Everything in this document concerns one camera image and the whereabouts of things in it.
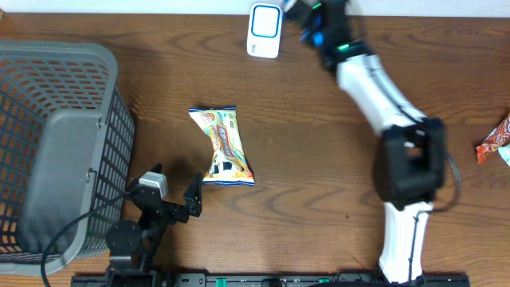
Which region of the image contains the green orange snack packet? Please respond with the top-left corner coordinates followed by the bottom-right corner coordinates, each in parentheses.
top-left (498, 144), bottom-right (510, 166)

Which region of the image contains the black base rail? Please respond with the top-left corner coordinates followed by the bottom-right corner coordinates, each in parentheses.
top-left (70, 272), bottom-right (471, 287)

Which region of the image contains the white barcode scanner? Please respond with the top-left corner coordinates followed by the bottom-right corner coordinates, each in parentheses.
top-left (246, 2), bottom-right (284, 59)

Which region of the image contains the grey plastic shopping basket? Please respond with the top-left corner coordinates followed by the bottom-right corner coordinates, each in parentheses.
top-left (1, 40), bottom-right (135, 276)

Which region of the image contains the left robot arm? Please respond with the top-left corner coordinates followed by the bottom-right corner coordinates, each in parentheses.
top-left (104, 163), bottom-right (203, 286)

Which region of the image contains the red snack packet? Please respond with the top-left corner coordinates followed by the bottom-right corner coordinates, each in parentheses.
top-left (476, 115), bottom-right (509, 163)

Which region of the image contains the cream yellow snack bag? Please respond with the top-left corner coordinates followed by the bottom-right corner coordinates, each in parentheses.
top-left (188, 106), bottom-right (255, 187)

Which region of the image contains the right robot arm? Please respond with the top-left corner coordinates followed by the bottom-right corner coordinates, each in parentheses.
top-left (284, 1), bottom-right (445, 284)

